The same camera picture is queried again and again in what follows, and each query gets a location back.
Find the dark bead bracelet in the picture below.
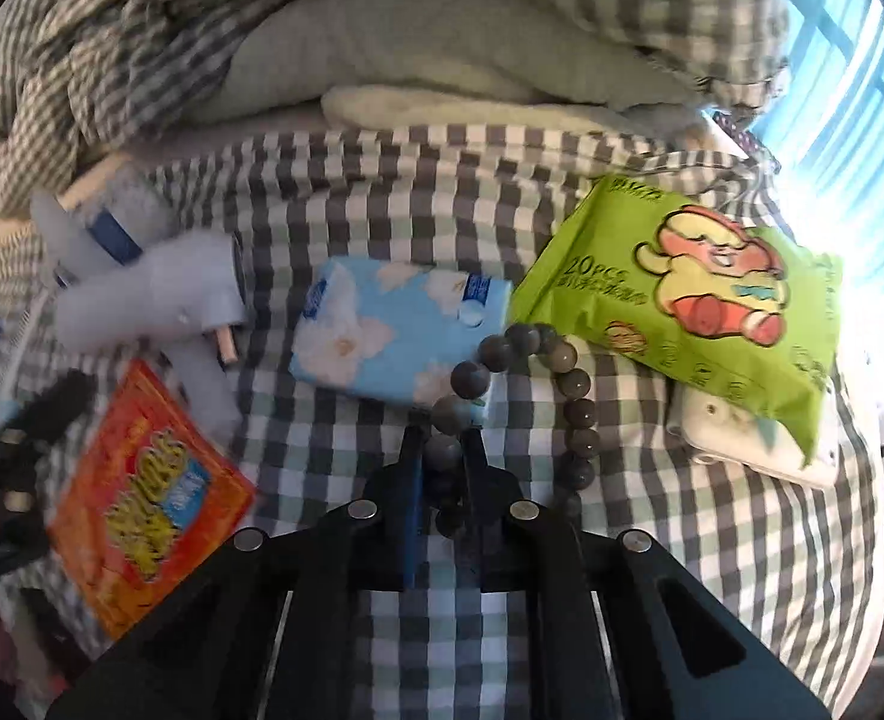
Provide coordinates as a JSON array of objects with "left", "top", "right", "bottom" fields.
[{"left": 422, "top": 320, "right": 603, "bottom": 542}]

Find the white curved tube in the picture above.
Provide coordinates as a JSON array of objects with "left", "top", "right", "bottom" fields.
[{"left": 30, "top": 192, "right": 116, "bottom": 288}]

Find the clear plastic bottle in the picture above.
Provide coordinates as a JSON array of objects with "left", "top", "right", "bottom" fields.
[{"left": 80, "top": 164, "right": 178, "bottom": 265}]

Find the orange red snack packet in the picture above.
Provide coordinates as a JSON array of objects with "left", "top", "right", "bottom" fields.
[{"left": 49, "top": 359, "right": 254, "bottom": 639}]

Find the blue pocket tissue pack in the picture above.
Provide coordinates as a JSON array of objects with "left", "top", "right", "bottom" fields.
[{"left": 289, "top": 257, "right": 512, "bottom": 411}]

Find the white phone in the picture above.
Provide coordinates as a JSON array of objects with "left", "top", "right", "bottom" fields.
[{"left": 666, "top": 385, "right": 842, "bottom": 491}]

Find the green wet wipes pack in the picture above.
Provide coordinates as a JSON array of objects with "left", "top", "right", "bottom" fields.
[{"left": 510, "top": 176, "right": 842, "bottom": 457}]

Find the gingham duvet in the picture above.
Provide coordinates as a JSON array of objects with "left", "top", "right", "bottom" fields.
[{"left": 0, "top": 0, "right": 789, "bottom": 222}]

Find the gingham bed sheet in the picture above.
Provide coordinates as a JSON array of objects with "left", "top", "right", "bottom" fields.
[{"left": 147, "top": 125, "right": 884, "bottom": 718}]

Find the dotted dark pouch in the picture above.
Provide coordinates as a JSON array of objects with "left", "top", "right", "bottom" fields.
[{"left": 710, "top": 109, "right": 782, "bottom": 174}]

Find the grey green pillow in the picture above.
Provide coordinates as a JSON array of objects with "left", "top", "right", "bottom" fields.
[{"left": 190, "top": 0, "right": 699, "bottom": 122}]

